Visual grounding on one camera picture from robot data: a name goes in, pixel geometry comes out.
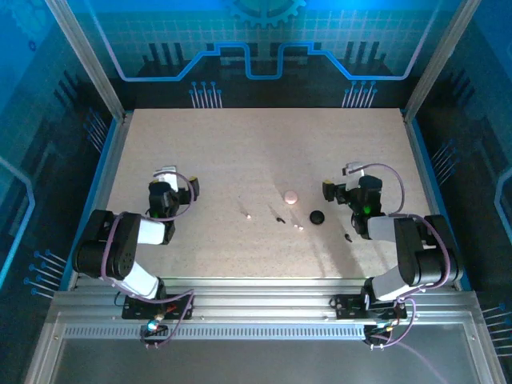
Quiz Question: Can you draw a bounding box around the small lit circuit board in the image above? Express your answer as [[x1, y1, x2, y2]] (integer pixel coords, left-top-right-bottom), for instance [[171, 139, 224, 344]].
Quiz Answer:
[[366, 319, 401, 341], [139, 315, 169, 339]]

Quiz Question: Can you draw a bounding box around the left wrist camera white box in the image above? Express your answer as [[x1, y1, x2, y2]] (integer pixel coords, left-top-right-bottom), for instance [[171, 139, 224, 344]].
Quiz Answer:
[[153, 165, 179, 192]]

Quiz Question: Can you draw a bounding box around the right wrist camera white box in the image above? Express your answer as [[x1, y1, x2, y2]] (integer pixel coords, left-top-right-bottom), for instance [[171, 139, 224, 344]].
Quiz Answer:
[[342, 162, 366, 191]]

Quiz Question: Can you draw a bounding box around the grey metal cover panel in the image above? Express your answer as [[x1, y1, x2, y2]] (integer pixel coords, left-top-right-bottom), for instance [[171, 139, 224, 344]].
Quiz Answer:
[[23, 311, 507, 384]]

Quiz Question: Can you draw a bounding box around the slotted grey cable duct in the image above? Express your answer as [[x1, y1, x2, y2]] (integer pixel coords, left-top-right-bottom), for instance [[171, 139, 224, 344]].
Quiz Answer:
[[63, 326, 367, 341]]

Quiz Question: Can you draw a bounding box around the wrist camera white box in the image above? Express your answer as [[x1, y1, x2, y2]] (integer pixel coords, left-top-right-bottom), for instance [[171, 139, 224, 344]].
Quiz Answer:
[[342, 162, 366, 191], [153, 165, 179, 192]]

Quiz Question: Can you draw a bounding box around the aluminium frame post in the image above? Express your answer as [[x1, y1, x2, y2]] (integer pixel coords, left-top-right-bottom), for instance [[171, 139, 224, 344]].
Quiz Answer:
[[44, 0, 126, 121], [403, 0, 481, 121]]

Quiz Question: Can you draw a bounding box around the loose purple cable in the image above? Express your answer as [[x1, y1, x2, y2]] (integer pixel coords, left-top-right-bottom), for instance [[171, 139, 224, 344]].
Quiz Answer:
[[374, 334, 450, 384]]

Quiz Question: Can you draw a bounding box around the aluminium table side rail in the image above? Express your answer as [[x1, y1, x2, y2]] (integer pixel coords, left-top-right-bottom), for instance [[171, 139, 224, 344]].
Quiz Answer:
[[401, 108, 473, 291], [66, 110, 135, 291]]

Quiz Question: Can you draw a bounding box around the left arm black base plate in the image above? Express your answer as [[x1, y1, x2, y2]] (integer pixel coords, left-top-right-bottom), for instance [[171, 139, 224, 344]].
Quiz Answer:
[[122, 294, 196, 321]]

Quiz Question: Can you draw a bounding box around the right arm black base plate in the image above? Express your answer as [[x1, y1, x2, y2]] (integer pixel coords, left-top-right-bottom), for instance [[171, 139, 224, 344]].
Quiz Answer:
[[331, 294, 409, 321]]

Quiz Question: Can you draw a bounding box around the aluminium mounting rail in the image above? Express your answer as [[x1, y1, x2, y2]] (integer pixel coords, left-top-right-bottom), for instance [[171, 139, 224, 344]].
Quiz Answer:
[[46, 278, 487, 321]]

